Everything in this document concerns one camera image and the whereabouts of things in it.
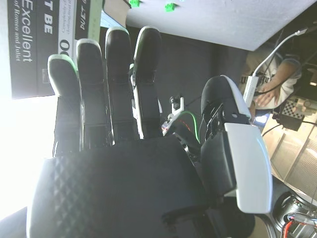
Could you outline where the person's hand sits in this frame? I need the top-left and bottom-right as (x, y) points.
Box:
(254, 86), (281, 108)

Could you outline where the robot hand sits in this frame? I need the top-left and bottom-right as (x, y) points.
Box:
(26, 25), (273, 238)

